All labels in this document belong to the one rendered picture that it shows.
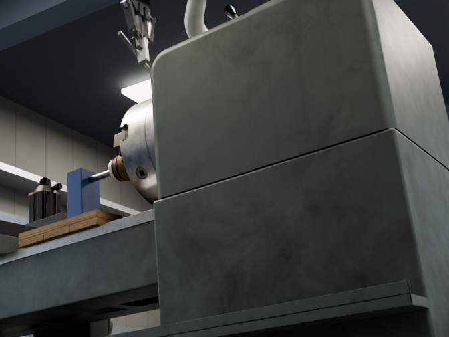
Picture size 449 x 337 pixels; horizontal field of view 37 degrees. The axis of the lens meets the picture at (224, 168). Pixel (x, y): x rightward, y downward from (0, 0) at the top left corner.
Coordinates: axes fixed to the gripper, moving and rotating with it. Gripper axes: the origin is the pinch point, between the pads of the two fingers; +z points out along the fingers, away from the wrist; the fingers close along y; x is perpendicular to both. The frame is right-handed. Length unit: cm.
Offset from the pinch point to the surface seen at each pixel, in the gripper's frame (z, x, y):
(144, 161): 30.0, -4.6, -3.3
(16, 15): -176, -192, -126
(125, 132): 20.0, -9.6, -2.4
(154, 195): 36.5, -8.1, -10.7
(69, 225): 41, -29, 0
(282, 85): 31, 41, 6
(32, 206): 19, -67, -23
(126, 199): -175, -359, -430
